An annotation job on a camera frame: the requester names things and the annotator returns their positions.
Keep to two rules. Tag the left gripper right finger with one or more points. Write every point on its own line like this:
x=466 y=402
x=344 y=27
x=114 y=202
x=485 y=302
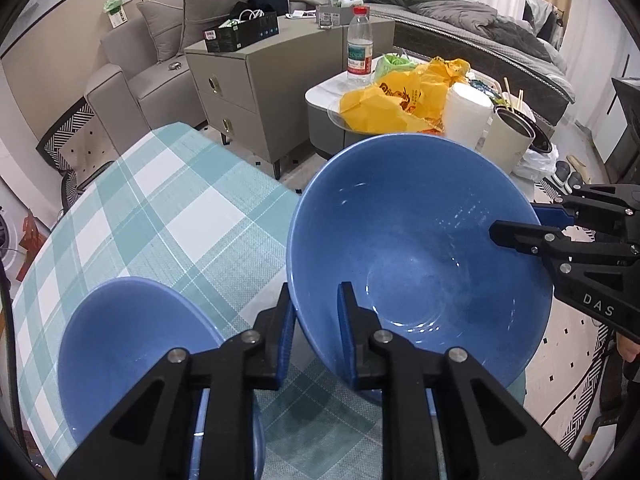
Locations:
x=377 y=359

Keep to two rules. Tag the black electronics box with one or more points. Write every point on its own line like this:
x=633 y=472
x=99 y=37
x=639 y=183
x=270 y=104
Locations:
x=234 y=37

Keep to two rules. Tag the grey blanket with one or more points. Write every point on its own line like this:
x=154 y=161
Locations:
x=496 y=32

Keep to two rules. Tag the teal plaid tablecloth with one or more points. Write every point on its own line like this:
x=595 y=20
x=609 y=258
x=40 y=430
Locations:
x=182 y=210

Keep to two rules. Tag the round coffee table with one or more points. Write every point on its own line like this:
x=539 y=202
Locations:
x=324 y=98

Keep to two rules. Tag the black white patterned chair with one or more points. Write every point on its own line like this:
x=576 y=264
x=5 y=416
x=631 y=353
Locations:
x=78 y=148

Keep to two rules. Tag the white paper towel roll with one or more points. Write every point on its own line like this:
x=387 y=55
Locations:
x=466 y=114

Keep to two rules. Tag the yellow plastic bag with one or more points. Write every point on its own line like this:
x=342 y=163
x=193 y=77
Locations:
x=404 y=100

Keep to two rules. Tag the grey sofa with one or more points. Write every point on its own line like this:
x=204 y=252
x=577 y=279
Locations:
x=146 y=82

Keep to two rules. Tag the grey side cabinet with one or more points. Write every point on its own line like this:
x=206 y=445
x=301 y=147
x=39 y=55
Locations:
x=255 y=97

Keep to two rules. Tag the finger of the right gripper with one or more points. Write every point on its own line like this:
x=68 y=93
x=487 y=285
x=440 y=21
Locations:
x=553 y=215
x=546 y=242

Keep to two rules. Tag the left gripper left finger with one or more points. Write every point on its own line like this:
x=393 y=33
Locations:
x=282 y=334

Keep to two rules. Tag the large blue bowl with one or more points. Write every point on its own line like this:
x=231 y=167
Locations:
x=405 y=219

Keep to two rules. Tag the beige cylindrical bin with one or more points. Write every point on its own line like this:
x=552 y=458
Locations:
x=508 y=138

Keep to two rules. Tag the plastic water bottle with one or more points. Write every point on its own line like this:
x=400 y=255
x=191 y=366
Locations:
x=359 y=47

